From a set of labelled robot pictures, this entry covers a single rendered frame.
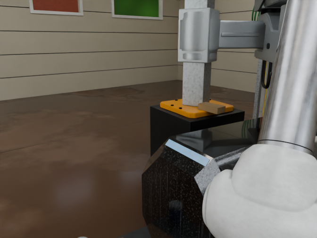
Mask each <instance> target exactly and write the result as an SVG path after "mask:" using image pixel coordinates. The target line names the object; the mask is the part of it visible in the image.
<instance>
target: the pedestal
mask: <svg viewBox="0 0 317 238"><path fill-rule="evenodd" d="M244 115H245V111H242V110H238V109H235V108H233V111H230V112H225V113H220V114H215V115H209V116H205V117H199V118H188V117H185V116H183V115H180V114H177V113H175V112H172V111H169V110H166V109H164V108H161V107H160V105H154V106H150V157H151V156H152V155H153V154H154V153H155V152H156V151H157V150H158V149H159V148H160V147H161V146H162V145H163V143H164V142H165V141H166V140H167V139H168V138H169V137H170V136H175V135H179V134H184V133H189V132H193V131H198V130H202V129H207V128H213V127H217V126H222V125H226V124H231V123H235V122H240V121H244Z"/></svg>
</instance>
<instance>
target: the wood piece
mask: <svg viewBox="0 0 317 238"><path fill-rule="evenodd" d="M198 109H199V110H202V111H207V112H210V113H214V114H220V113H224V112H225V106H223V105H219V104H214V103H209V102H202V103H198Z"/></svg>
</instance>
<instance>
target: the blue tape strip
mask: <svg viewBox="0 0 317 238"><path fill-rule="evenodd" d="M165 145H167V146H168V147H170V148H172V149H174V150H176V151H178V152H179V153H181V154H183V155H185V156H187V157H189V158H191V159H192V160H194V161H196V162H198V163H200V164H202V165H204V166H206V165H207V163H208V162H209V160H210V159H208V158H206V157H204V156H202V155H200V154H198V153H196V152H194V151H192V150H190V149H188V148H186V147H184V146H182V145H180V144H178V143H176V142H174V141H172V140H170V139H169V140H168V141H167V143H166V144H165Z"/></svg>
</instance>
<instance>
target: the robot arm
mask: <svg viewBox="0 0 317 238"><path fill-rule="evenodd" d="M316 131H317V0H287V3H286V8H285V12H284V18H283V23H282V27H281V32H280V36H279V41H278V46H277V50H276V57H275V63H274V68H273V72H272V76H271V81H270V86H269V91H268V95H267V101H266V105H265V110H264V114H263V119H262V123H261V128H260V133H259V138H258V143H257V144H254V145H252V146H251V147H249V148H248V149H246V150H245V151H244V152H243V153H242V154H241V156H240V158H239V160H238V162H237V163H236V165H235V167H234V169H233V170H223V171H222V172H220V173H218V174H217V175H216V176H215V177H214V178H213V179H212V181H211V182H210V183H209V185H208V186H207V189H206V191H205V194H204V198H203V204H202V216H203V220H204V223H205V225H206V226H207V227H208V229H209V231H210V232H211V234H212V235H213V236H214V237H215V238H317V160H316V158H315V157H313V156H312V154H313V148H314V142H315V137H316Z"/></svg>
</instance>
